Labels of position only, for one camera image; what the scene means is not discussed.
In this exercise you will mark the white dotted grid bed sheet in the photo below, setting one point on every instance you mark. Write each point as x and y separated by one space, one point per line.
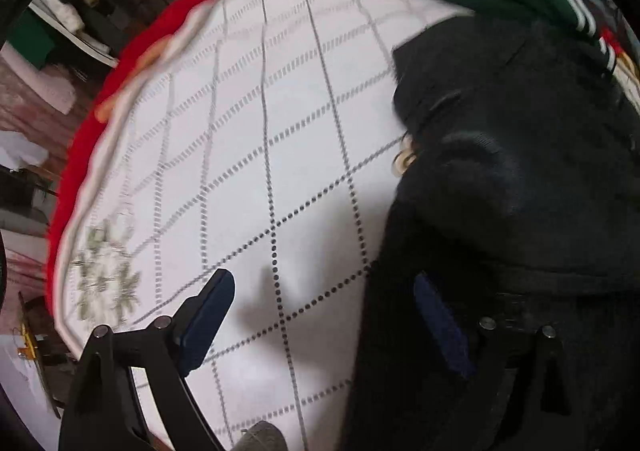
240 171

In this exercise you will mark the green cloth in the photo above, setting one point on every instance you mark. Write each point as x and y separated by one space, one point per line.
30 38

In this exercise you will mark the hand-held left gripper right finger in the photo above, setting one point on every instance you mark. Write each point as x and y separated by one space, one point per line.
442 326

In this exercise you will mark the black coat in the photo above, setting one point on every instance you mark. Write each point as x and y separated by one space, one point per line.
510 211

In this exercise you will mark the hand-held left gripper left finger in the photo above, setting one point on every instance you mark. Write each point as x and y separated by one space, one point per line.
206 316

